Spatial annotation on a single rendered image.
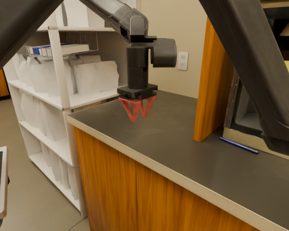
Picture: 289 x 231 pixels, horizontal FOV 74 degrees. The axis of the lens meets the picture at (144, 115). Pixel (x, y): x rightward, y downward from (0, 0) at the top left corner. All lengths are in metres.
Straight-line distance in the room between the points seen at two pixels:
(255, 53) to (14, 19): 0.28
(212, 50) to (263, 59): 0.37
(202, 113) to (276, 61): 0.42
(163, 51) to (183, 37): 0.84
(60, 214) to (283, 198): 1.56
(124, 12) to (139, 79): 0.17
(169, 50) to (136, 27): 0.10
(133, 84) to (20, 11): 0.35
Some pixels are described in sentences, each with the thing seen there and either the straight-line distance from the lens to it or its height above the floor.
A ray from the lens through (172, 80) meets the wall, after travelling 1.40.
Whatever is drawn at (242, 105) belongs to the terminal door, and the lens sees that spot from 0.75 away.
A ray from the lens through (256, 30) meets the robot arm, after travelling 0.32.
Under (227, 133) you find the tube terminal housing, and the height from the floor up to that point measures 0.96.
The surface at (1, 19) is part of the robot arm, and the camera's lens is 0.21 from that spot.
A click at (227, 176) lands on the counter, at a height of 0.94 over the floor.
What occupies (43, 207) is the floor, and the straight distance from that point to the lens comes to 1.95.
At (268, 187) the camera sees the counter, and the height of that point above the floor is 0.94.
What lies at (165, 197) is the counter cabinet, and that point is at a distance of 0.75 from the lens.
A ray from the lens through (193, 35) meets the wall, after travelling 1.29.
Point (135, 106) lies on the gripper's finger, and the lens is 0.50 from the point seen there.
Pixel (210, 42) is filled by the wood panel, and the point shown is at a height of 1.30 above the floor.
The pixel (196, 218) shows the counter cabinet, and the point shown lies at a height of 0.78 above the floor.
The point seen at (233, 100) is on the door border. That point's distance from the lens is 0.75.
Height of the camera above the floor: 1.32
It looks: 23 degrees down
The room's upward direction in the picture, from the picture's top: straight up
